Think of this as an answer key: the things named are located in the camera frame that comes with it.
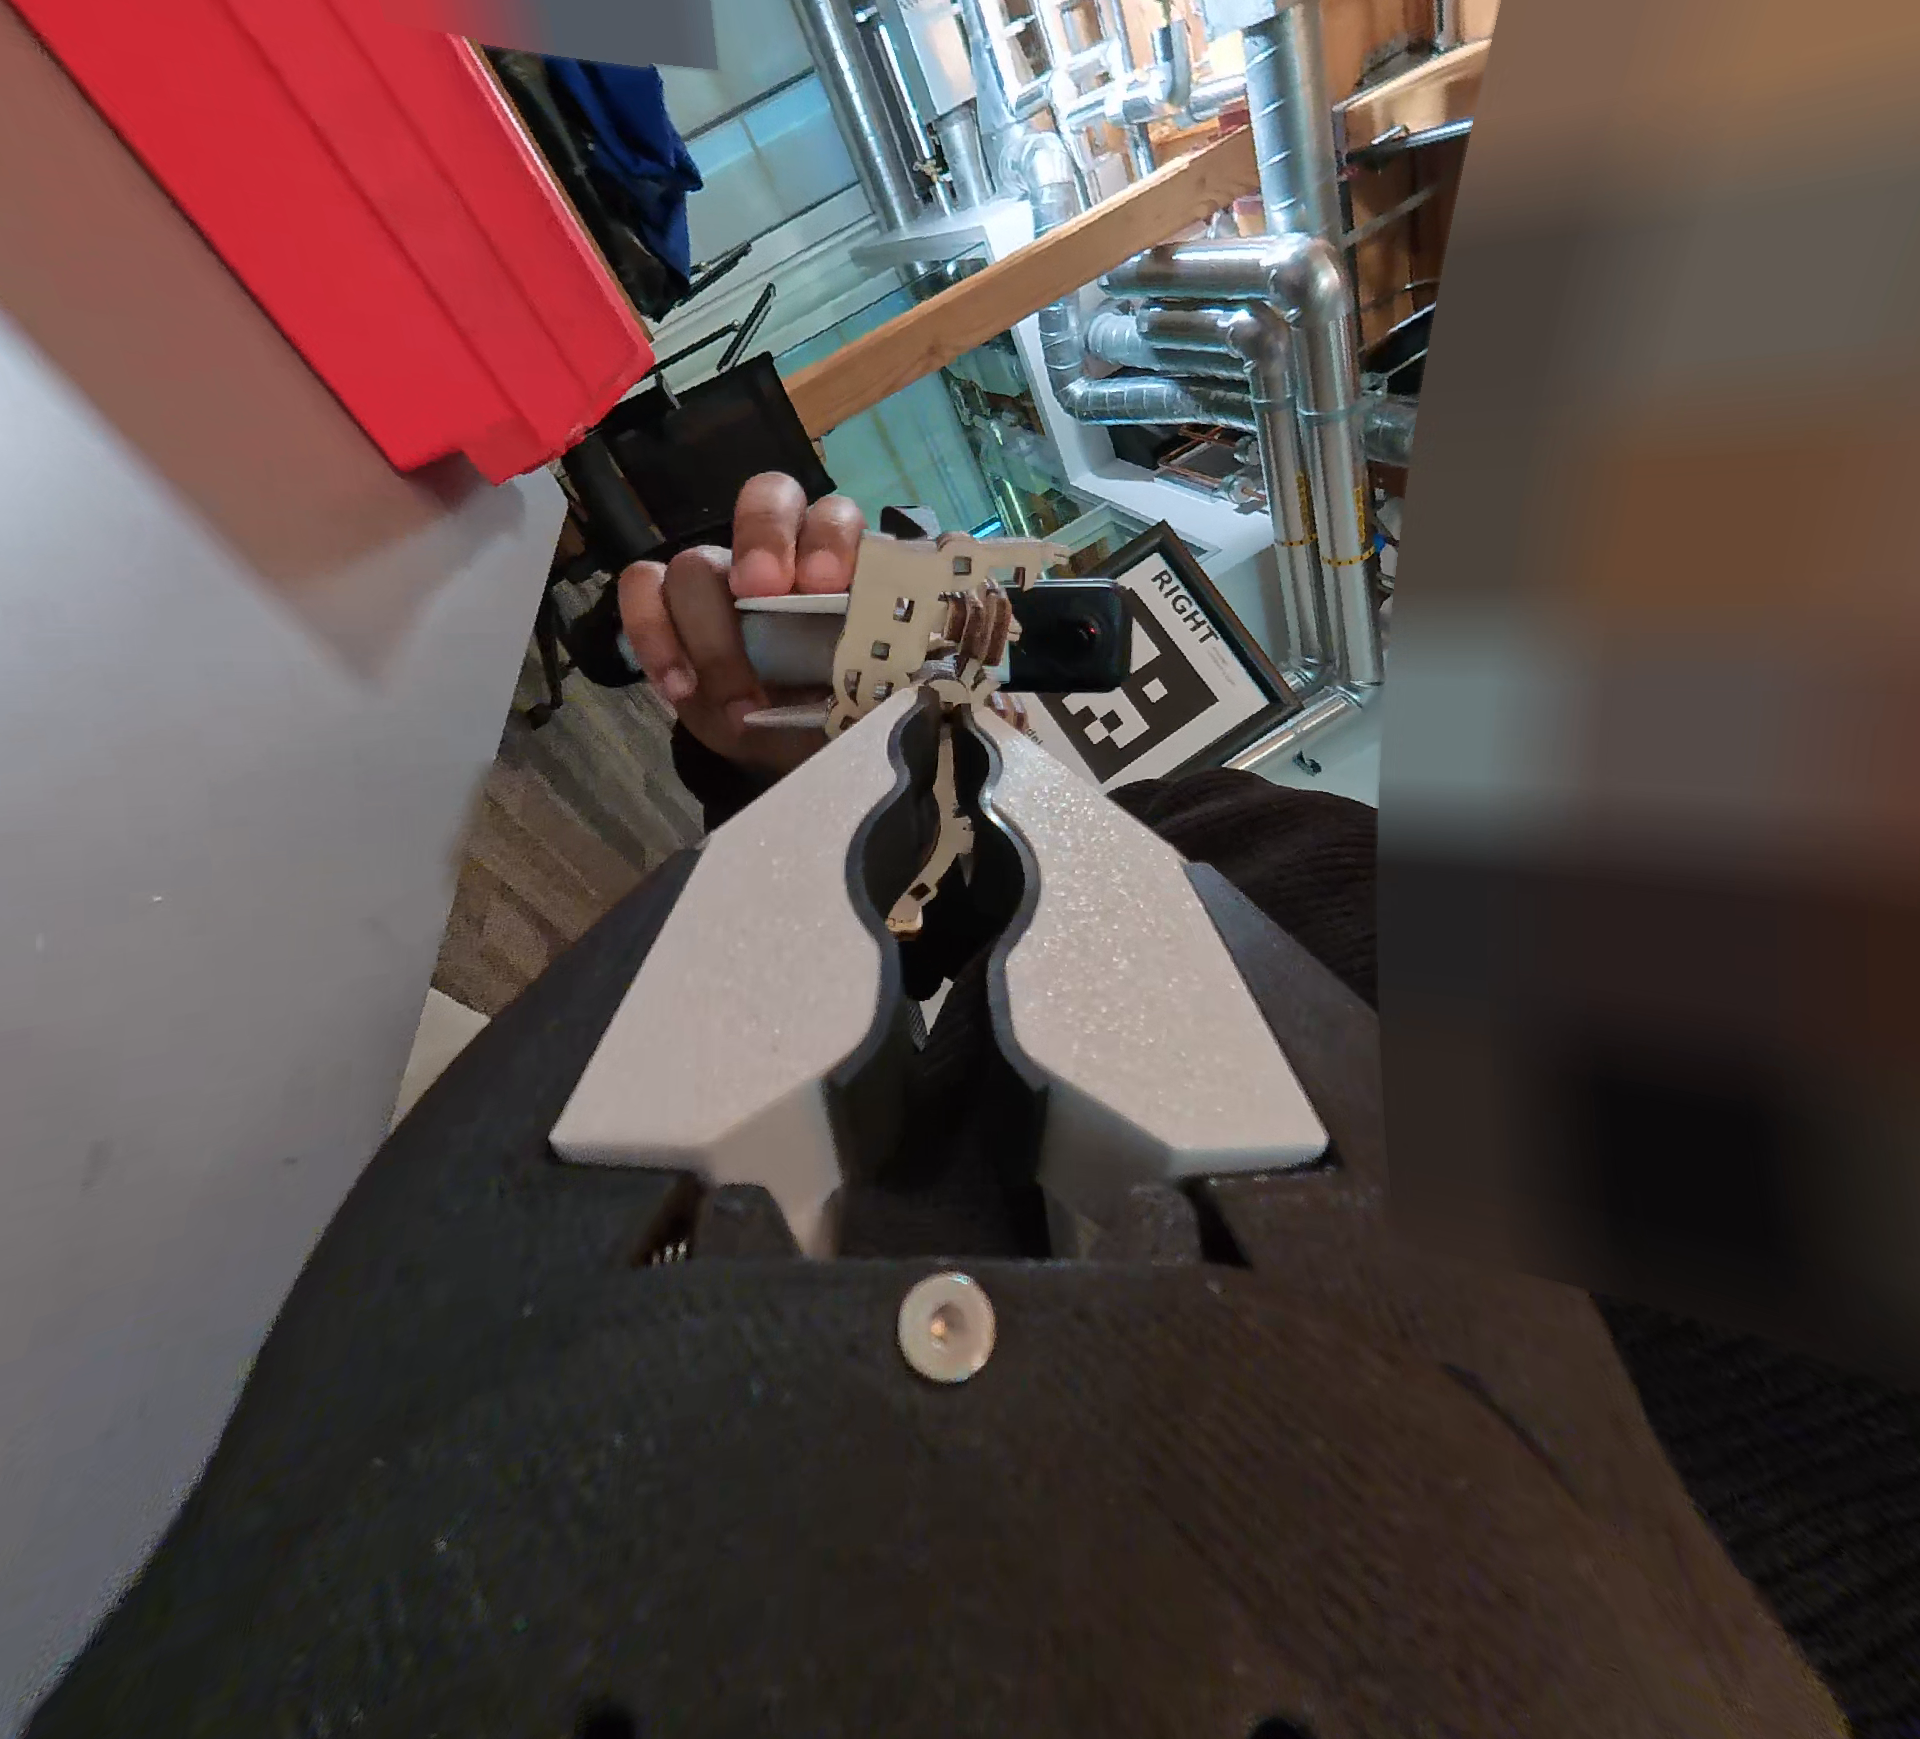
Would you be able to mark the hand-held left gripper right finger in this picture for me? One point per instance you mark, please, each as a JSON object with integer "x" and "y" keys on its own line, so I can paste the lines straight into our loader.
{"x": 1155, "y": 975}

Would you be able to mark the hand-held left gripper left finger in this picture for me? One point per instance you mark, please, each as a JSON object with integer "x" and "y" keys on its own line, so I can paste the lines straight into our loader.
{"x": 735, "y": 975}

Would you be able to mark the layered wooden puzzle assembly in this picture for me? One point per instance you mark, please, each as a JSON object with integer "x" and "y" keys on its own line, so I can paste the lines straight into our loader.
{"x": 900, "y": 615}

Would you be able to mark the person's right forearm black sleeve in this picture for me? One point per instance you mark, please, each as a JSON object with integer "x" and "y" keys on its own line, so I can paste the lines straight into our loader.
{"x": 720, "y": 787}

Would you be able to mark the grey desk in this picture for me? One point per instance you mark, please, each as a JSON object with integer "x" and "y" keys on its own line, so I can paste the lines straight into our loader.
{"x": 226, "y": 870}

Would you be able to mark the person's right hand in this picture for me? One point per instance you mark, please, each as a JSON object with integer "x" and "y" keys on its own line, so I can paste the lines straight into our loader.
{"x": 705, "y": 636}

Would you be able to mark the silver metal ducts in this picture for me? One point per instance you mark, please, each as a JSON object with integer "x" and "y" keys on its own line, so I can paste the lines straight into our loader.
{"x": 1306, "y": 313}

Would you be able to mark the wooden railing beam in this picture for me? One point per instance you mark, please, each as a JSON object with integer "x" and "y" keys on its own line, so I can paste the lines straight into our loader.
{"x": 1019, "y": 269}

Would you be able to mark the black chair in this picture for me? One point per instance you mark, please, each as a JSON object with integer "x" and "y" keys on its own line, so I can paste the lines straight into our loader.
{"x": 705, "y": 433}

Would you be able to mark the blue hanging cloth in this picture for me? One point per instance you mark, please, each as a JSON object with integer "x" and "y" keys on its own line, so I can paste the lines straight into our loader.
{"x": 629, "y": 162}

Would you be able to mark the red plastic bin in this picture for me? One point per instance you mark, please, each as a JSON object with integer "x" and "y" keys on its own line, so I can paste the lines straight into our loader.
{"x": 301, "y": 118}

